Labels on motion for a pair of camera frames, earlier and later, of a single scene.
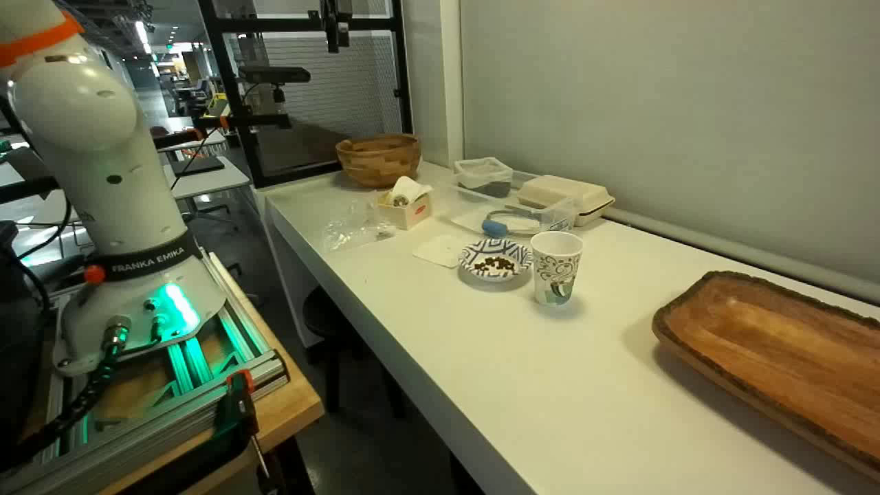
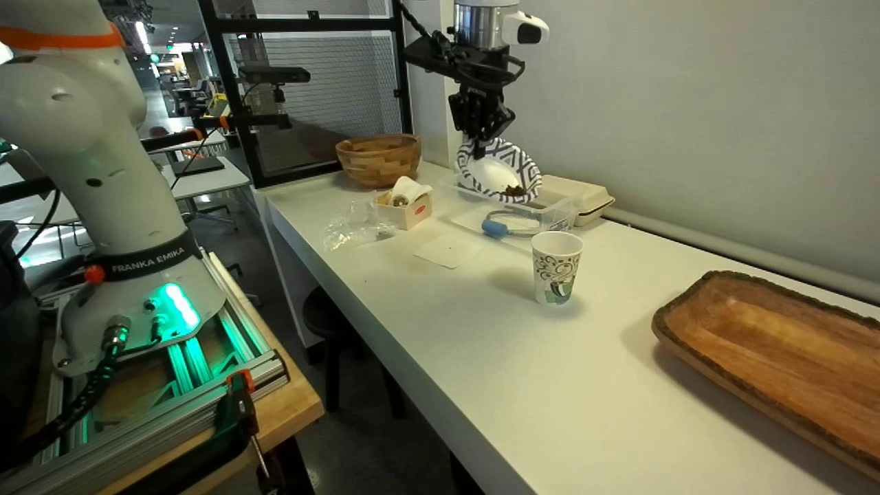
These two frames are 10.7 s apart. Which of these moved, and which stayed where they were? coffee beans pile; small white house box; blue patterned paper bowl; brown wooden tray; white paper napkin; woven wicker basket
Moved: coffee beans pile; blue patterned paper bowl
Stayed: brown wooden tray; woven wicker basket; white paper napkin; small white house box
